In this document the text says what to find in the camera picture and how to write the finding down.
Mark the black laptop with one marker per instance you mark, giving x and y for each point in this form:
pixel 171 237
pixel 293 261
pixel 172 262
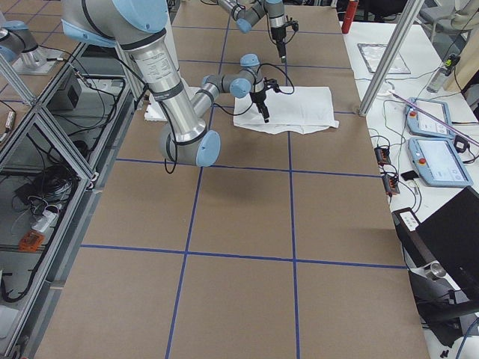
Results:
pixel 450 236

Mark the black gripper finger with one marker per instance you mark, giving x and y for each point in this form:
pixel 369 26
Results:
pixel 282 53
pixel 263 111

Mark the white long-sleeve printed shirt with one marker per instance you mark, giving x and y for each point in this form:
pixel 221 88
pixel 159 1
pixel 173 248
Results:
pixel 307 110

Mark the red bottle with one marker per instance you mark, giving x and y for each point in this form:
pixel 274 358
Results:
pixel 349 16

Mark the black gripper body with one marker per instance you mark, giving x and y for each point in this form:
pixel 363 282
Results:
pixel 258 98
pixel 278 38

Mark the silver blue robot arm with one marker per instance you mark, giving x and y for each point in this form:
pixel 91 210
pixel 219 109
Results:
pixel 246 17
pixel 139 28

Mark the small black electronics board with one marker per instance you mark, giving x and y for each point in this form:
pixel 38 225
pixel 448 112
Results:
pixel 382 155

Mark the aluminium frame post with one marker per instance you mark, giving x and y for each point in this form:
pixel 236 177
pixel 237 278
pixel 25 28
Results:
pixel 399 34

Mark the upper teach pendant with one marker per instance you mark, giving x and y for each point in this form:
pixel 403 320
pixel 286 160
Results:
pixel 423 125

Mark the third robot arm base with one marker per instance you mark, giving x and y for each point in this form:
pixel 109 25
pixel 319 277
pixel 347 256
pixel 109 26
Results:
pixel 20 49

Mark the teach pendant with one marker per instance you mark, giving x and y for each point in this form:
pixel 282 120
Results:
pixel 437 163
pixel 423 125

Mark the orange device on floor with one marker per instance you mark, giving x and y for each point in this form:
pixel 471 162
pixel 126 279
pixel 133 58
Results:
pixel 31 241

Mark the lower teach pendant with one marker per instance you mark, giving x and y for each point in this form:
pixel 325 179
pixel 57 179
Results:
pixel 437 163

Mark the black box under table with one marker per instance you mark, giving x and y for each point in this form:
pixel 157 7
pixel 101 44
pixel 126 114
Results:
pixel 67 95

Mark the grey water bottle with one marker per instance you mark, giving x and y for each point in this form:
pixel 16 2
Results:
pixel 442 74

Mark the white labelled black box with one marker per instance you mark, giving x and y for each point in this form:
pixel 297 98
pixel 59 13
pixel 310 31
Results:
pixel 405 222

